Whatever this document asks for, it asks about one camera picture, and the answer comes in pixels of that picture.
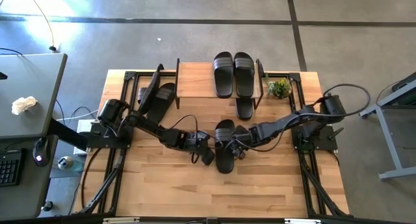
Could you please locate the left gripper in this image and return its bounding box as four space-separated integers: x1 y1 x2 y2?
185 130 224 167

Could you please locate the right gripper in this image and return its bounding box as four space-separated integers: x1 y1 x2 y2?
227 125 259 160

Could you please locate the wooden shelf with black legs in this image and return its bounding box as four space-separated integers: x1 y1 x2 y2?
173 57 265 111

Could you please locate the small potted green plant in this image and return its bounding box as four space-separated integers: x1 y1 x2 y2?
263 71 293 100

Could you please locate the white power box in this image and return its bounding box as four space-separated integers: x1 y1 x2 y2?
76 119 98 134

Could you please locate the black desk support bar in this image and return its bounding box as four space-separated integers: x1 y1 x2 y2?
48 118 89 151

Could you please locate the clear plastic water bottle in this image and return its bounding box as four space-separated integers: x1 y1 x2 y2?
57 155 86 173

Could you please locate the black computer mouse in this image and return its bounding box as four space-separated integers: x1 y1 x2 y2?
32 138 52 168

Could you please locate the grey office desk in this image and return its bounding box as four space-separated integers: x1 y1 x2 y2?
0 53 68 140
0 134 59 220

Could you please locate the crumpled white tissue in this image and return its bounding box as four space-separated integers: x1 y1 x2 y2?
11 95 38 116

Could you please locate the black computer keyboard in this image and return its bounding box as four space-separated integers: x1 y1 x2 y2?
0 149 23 188

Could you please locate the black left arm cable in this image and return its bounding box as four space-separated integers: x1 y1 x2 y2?
110 113 222 165

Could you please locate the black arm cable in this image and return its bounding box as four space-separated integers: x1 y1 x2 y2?
226 83 371 153
110 113 222 165

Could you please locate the silver metal bracket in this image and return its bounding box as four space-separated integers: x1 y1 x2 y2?
103 217 140 224
284 218 322 224

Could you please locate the black aluminium table frame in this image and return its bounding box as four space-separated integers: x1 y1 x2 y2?
77 69 350 218

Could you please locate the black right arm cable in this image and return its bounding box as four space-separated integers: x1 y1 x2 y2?
226 83 371 153

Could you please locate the grey metal desk frame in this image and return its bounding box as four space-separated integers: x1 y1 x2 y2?
359 71 416 181

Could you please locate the thin black floor cable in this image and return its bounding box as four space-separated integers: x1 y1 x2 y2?
25 0 58 53

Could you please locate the black desk cable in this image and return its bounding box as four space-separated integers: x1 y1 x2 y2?
0 47 23 56

